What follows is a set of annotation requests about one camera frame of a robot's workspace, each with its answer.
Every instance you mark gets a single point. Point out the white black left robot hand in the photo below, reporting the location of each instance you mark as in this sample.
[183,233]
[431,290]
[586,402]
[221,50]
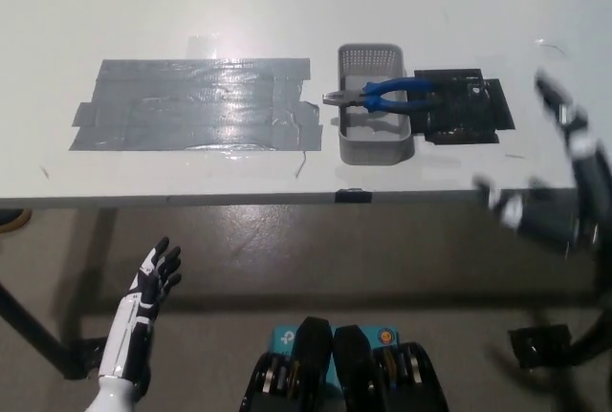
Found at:
[143,297]

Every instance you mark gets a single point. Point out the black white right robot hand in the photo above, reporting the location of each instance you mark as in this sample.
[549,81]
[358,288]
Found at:
[545,221]

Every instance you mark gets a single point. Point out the black robot legs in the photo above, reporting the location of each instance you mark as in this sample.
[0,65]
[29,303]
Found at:
[311,374]

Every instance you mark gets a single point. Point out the grey plastic basket container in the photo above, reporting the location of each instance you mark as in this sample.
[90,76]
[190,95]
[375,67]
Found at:
[373,144]

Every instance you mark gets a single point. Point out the black table leg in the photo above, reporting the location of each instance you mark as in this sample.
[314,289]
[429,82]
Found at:
[595,331]
[28,321]

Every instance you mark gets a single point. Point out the teal cardboard box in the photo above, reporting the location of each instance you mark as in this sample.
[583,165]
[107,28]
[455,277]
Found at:
[286,338]

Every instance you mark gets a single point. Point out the grey duct tape patch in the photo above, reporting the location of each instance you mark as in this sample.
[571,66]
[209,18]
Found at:
[191,106]

